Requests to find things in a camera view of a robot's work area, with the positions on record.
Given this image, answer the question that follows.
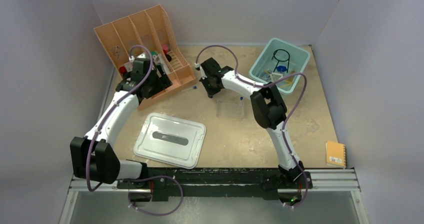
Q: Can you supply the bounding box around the clear test tube rack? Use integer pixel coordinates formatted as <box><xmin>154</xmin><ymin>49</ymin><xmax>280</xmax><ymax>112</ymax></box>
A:
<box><xmin>216</xmin><ymin>99</ymin><xmax>245</xmax><ymax>120</ymax></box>

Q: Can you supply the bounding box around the blue hexagonal plastic piece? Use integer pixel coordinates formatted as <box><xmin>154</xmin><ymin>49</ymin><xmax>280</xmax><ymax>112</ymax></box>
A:
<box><xmin>276</xmin><ymin>65</ymin><xmax>288</xmax><ymax>73</ymax></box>

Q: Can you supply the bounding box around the brown test tube brush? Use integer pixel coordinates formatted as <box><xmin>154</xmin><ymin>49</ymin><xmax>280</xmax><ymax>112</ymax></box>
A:
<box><xmin>285</xmin><ymin>70</ymin><xmax>295</xmax><ymax>85</ymax></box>

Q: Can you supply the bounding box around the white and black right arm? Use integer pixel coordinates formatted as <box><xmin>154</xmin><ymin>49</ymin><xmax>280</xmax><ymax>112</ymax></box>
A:
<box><xmin>195</xmin><ymin>57</ymin><xmax>308</xmax><ymax>188</ymax></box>

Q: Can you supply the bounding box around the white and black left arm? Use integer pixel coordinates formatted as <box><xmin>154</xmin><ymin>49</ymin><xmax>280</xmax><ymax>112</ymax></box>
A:
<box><xmin>70</xmin><ymin>56</ymin><xmax>166</xmax><ymax>189</ymax></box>

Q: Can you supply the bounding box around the blue-capped test tube by organizer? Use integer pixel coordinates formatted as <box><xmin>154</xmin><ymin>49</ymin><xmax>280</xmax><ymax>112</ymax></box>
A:
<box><xmin>181</xmin><ymin>86</ymin><xmax>198</xmax><ymax>92</ymax></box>

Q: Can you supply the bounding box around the red black item in organizer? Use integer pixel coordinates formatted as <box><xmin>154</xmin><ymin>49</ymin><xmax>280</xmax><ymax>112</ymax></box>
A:
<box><xmin>161</xmin><ymin>44</ymin><xmax>172</xmax><ymax>62</ymax></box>

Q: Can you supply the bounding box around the peach plastic desk organizer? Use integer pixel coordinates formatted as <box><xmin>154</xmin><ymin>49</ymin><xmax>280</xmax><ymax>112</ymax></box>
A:
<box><xmin>94</xmin><ymin>4</ymin><xmax>197</xmax><ymax>110</ymax></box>

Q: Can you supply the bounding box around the white plastic bin lid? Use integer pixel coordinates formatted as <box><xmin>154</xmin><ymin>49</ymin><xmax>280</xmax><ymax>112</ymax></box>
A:
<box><xmin>133</xmin><ymin>112</ymin><xmax>207</xmax><ymax>169</ymax></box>

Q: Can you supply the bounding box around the mint green plastic bin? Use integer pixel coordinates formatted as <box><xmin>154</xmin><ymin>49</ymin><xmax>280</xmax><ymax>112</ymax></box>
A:
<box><xmin>249</xmin><ymin>38</ymin><xmax>311</xmax><ymax>84</ymax></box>

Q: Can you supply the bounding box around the yellow spiral notebook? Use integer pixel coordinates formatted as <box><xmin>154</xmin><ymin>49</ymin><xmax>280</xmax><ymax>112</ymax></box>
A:
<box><xmin>325</xmin><ymin>141</ymin><xmax>347</xmax><ymax>169</ymax></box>

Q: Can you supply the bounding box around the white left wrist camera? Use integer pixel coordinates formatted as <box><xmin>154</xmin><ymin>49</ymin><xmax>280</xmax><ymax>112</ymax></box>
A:
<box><xmin>129</xmin><ymin>52</ymin><xmax>150</xmax><ymax>63</ymax></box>

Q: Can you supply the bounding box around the black wire tripod ring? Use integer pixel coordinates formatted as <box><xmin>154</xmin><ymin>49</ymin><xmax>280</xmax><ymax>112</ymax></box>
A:
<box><xmin>271</xmin><ymin>49</ymin><xmax>291</xmax><ymax>71</ymax></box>

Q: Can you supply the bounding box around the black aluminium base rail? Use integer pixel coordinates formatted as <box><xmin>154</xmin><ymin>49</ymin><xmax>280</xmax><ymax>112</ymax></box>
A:
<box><xmin>117</xmin><ymin>167</ymin><xmax>313</xmax><ymax>203</ymax></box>

